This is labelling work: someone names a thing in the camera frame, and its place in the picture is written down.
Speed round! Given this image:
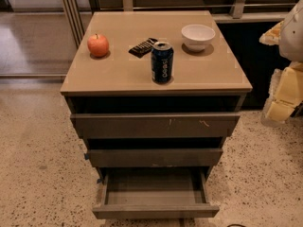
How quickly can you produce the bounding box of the grey middle drawer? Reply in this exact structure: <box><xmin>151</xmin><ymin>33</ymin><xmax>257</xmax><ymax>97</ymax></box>
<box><xmin>85</xmin><ymin>148</ymin><xmax>223</xmax><ymax>167</ymax></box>

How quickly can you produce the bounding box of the grey bottom drawer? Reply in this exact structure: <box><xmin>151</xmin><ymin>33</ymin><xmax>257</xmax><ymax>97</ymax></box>
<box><xmin>93</xmin><ymin>167</ymin><xmax>219</xmax><ymax>219</ymax></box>

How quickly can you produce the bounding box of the white ceramic bowl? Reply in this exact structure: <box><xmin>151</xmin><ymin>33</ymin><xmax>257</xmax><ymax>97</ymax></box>
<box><xmin>181</xmin><ymin>24</ymin><xmax>216</xmax><ymax>52</ymax></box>

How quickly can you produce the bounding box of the grey top drawer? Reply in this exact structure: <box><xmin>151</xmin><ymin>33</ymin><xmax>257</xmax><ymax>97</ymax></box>
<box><xmin>70</xmin><ymin>113</ymin><xmax>240</xmax><ymax>139</ymax></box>

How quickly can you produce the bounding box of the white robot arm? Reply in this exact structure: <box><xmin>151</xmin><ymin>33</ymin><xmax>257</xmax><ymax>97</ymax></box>
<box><xmin>259</xmin><ymin>0</ymin><xmax>303</xmax><ymax>127</ymax></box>

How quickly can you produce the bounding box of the grey drawer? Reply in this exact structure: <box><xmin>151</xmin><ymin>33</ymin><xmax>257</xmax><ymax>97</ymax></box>
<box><xmin>93</xmin><ymin>167</ymin><xmax>219</xmax><ymax>219</ymax></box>
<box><xmin>85</xmin><ymin>148</ymin><xmax>223</xmax><ymax>167</ymax></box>
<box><xmin>70</xmin><ymin>113</ymin><xmax>240</xmax><ymax>139</ymax></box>

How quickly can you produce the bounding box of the blue pepsi can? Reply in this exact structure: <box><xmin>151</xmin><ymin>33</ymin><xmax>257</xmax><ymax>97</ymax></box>
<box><xmin>151</xmin><ymin>42</ymin><xmax>174</xmax><ymax>83</ymax></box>

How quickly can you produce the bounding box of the grey drawer cabinet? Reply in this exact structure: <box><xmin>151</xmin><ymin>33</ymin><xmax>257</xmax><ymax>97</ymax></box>
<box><xmin>60</xmin><ymin>10</ymin><xmax>254</xmax><ymax>187</ymax></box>

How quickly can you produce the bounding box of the black chocolate bar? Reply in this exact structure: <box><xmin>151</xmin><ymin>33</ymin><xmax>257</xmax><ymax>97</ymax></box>
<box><xmin>129</xmin><ymin>38</ymin><xmax>157</xmax><ymax>58</ymax></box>

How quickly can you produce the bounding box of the red apple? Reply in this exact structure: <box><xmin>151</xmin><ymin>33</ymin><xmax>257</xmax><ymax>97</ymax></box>
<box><xmin>87</xmin><ymin>34</ymin><xmax>109</xmax><ymax>58</ymax></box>

